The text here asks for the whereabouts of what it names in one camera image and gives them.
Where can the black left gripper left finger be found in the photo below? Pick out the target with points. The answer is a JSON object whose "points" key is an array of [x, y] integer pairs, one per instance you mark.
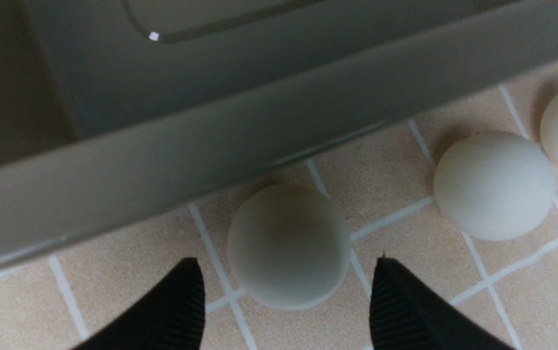
{"points": [[171, 316]]}

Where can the olive green plastic bin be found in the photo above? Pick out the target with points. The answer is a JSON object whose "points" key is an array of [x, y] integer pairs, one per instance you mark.
{"points": [[114, 111]]}

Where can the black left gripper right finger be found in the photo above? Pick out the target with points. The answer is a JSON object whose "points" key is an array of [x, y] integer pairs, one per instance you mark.
{"points": [[405, 314]]}

